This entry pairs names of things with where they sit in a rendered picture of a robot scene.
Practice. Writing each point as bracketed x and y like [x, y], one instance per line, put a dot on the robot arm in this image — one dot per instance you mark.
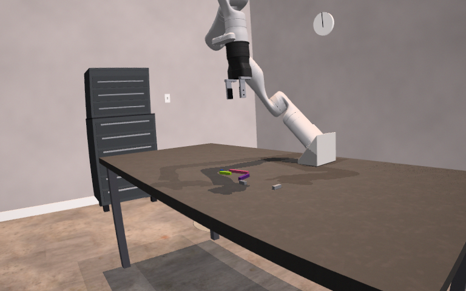
[231, 16]

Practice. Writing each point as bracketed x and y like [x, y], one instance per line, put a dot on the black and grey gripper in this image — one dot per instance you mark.
[237, 52]

